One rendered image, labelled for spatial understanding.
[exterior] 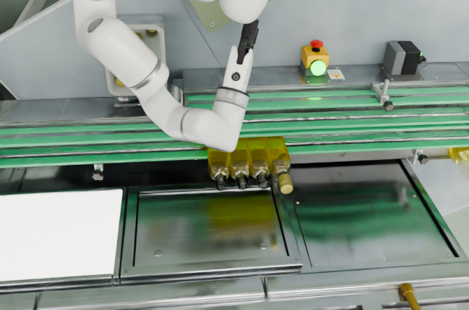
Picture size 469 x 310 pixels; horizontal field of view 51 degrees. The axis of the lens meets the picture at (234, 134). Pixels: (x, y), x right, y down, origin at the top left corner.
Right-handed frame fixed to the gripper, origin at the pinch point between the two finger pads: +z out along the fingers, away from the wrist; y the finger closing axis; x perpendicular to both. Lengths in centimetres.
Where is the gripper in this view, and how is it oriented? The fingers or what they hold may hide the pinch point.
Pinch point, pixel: (250, 30)
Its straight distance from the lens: 115.6
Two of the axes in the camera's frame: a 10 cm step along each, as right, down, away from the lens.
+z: 2.6, -9.6, 1.1
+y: 0.5, 1.3, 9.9
